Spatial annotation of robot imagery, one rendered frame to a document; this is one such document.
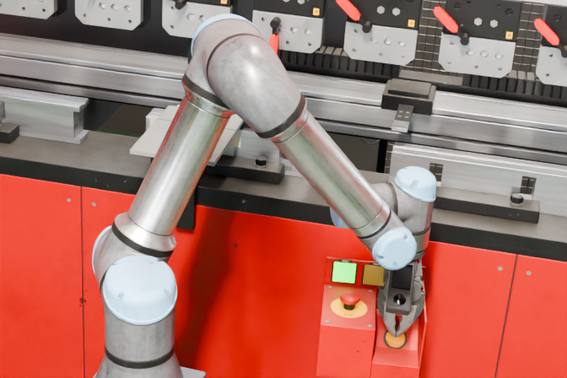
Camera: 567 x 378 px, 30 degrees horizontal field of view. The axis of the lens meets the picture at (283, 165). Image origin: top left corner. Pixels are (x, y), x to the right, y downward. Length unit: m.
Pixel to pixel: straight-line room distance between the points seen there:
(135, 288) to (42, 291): 0.90
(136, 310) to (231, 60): 0.43
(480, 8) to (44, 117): 1.03
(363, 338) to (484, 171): 0.50
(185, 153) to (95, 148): 0.76
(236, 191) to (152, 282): 0.62
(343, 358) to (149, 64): 1.00
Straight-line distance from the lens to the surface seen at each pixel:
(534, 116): 2.60
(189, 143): 1.76
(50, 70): 2.78
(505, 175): 2.34
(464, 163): 2.33
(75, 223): 2.47
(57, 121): 2.52
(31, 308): 2.64
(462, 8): 2.20
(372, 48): 2.24
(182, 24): 2.32
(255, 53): 1.63
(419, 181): 1.93
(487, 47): 2.22
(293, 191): 2.33
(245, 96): 1.62
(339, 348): 2.07
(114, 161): 2.44
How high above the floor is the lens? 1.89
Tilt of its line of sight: 25 degrees down
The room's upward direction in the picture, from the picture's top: 4 degrees clockwise
